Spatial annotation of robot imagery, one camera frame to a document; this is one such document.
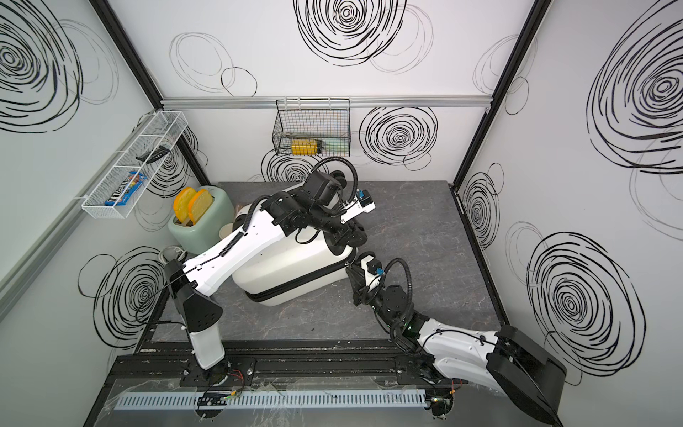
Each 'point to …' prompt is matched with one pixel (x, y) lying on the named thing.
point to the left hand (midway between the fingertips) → (363, 232)
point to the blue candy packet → (121, 195)
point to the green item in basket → (336, 144)
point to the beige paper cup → (226, 230)
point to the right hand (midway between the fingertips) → (352, 268)
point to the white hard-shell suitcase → (301, 266)
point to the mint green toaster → (204, 235)
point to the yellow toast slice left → (181, 203)
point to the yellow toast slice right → (198, 204)
